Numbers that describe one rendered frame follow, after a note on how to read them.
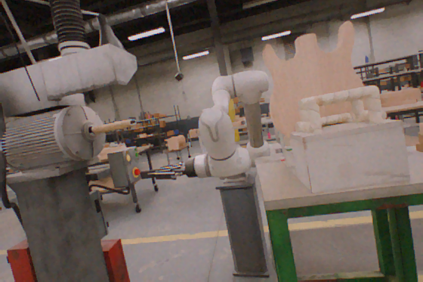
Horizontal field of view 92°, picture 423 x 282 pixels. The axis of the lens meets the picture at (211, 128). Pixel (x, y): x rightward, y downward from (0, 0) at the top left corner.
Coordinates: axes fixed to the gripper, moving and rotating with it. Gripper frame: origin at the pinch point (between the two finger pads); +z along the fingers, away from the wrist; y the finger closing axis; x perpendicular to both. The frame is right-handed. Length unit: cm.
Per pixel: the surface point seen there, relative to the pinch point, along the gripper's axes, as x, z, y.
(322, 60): 30, -74, 11
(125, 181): -11.2, 27.8, 22.7
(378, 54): -2, -737, 1097
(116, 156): 2.7, 30.0, 24.8
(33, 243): -21, 59, -8
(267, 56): 36, -54, 11
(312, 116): 15, -61, -11
